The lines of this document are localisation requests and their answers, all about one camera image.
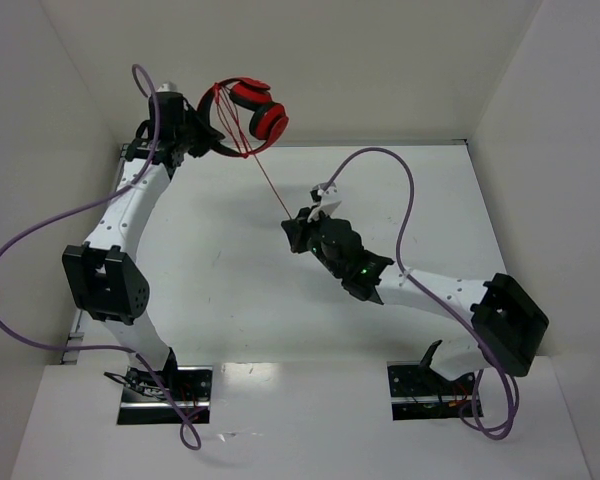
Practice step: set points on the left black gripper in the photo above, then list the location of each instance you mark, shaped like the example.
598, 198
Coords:
198, 136

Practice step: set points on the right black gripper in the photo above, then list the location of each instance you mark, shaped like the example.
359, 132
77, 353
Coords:
297, 229

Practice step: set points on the red black headphones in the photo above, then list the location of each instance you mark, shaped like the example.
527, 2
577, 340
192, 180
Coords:
269, 119

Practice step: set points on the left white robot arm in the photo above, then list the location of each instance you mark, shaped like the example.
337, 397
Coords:
103, 276

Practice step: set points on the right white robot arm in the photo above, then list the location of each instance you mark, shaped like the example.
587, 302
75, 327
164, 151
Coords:
506, 326

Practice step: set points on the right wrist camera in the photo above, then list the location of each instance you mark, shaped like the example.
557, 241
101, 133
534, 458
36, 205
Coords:
326, 200

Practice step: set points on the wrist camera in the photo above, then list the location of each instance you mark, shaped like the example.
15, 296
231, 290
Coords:
167, 90
326, 200

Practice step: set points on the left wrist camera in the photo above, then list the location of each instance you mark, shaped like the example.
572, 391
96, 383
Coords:
167, 90

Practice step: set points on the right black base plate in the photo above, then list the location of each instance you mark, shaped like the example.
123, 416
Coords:
419, 394

